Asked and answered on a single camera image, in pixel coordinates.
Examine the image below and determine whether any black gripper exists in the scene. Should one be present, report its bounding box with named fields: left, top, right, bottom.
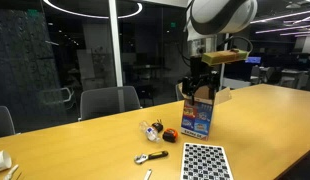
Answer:
left=182, top=57, right=219, bottom=105

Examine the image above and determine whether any yellow black adjustable wrench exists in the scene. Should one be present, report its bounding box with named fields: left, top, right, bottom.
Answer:
left=134, top=151, right=168, bottom=165

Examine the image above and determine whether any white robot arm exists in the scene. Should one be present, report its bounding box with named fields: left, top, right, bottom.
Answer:
left=182, top=0, right=258, bottom=104

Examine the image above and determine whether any blue cardboard snack box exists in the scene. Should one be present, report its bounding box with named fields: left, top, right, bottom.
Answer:
left=177, top=83, right=232, bottom=140

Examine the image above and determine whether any orange black tape measure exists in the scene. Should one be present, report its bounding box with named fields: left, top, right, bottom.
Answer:
left=162, top=128, right=178, bottom=143

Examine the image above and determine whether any small black tape measure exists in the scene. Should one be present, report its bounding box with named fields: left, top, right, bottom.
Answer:
left=152, top=120, right=163, bottom=132

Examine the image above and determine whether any black white calibration board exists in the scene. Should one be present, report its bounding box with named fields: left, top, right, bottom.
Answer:
left=180, top=143, right=234, bottom=180

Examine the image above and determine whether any silver adjustable wrench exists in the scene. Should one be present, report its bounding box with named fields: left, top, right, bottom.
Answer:
left=143, top=169, right=152, bottom=180

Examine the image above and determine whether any grey office chair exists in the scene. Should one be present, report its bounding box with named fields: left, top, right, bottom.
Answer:
left=80, top=86, right=141, bottom=120
left=0, top=106, right=15, bottom=137

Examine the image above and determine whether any grey office chair left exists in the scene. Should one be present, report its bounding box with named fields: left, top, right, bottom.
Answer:
left=0, top=106, right=15, bottom=137

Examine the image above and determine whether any white paper cup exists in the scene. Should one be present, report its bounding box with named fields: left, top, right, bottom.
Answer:
left=0, top=150, right=12, bottom=172

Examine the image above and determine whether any white cable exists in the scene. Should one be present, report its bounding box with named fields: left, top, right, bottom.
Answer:
left=2, top=163, right=20, bottom=180

